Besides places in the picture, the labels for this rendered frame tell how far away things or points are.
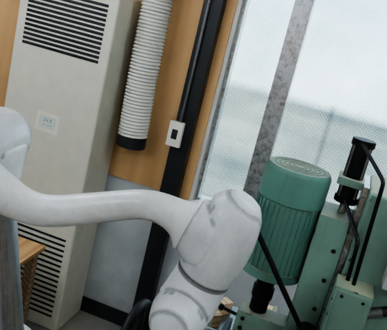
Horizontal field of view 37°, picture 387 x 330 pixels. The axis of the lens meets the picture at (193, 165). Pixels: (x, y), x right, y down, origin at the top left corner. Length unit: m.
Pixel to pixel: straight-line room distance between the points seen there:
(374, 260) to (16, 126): 0.89
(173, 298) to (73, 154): 1.98
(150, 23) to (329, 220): 1.62
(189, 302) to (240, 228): 0.16
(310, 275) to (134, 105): 1.58
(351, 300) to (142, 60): 1.77
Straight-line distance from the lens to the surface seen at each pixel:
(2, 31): 3.41
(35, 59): 2.96
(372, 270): 1.48
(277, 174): 1.46
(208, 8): 2.81
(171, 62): 2.95
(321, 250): 1.51
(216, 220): 0.95
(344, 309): 1.43
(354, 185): 1.49
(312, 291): 1.55
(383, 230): 1.44
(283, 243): 1.50
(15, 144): 1.30
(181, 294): 1.01
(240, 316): 1.66
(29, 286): 3.06
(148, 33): 2.81
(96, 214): 1.04
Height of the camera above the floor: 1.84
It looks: 15 degrees down
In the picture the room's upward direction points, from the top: 14 degrees clockwise
